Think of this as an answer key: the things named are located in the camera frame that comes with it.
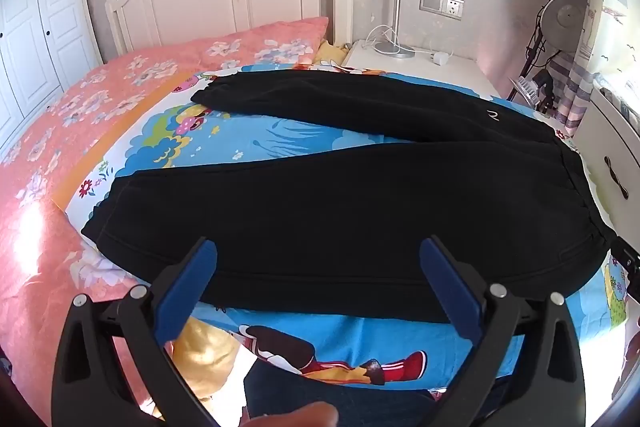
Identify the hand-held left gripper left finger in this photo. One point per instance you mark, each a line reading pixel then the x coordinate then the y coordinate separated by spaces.
pixel 184 288

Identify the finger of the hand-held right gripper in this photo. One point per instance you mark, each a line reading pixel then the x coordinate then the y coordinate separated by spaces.
pixel 627 264

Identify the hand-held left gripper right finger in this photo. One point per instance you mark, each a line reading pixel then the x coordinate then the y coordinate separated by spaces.
pixel 451 288

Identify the black pants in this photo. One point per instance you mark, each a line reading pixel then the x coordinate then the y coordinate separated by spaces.
pixel 325 232

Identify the person's left hand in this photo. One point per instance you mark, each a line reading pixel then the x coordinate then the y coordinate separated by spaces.
pixel 295 416

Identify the white drawer cabinet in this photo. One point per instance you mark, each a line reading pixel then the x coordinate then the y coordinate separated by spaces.
pixel 610 142

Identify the person's dark jeans legs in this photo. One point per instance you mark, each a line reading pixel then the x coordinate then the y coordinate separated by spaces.
pixel 350 399

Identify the blue cartoon printed blanket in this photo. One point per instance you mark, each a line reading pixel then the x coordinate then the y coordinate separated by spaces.
pixel 300 132

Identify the striped curtain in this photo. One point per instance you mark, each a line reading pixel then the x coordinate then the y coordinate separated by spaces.
pixel 582 72

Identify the white nightstand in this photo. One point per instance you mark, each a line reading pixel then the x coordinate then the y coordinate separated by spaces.
pixel 430 74

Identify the pink floral bedsheet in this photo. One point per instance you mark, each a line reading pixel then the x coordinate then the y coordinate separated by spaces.
pixel 65 107

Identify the white charger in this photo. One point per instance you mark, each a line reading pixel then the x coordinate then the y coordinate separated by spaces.
pixel 442 58

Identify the black stand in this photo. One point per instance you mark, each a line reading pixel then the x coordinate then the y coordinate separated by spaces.
pixel 530 52

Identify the grey round desk lamp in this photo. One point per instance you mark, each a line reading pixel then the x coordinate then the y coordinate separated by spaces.
pixel 567 14

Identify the pink floral pillow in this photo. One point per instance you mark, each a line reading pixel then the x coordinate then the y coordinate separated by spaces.
pixel 270 39

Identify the yellow pillow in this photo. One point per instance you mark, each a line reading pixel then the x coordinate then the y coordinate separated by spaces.
pixel 331 53

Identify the white wardrobe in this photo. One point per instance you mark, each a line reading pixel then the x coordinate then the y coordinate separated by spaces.
pixel 40 17

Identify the wall socket panel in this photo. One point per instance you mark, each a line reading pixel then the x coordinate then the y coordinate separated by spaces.
pixel 441 5

